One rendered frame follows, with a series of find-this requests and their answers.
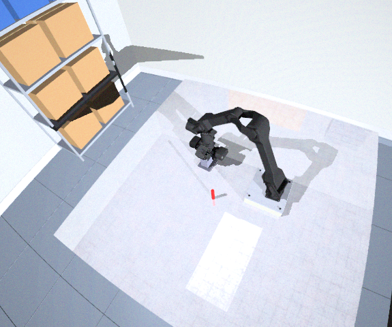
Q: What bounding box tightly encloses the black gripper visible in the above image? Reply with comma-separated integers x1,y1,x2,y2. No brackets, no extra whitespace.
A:
189,136,228,161

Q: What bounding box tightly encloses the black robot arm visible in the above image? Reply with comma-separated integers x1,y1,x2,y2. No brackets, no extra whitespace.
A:
185,107,288,202

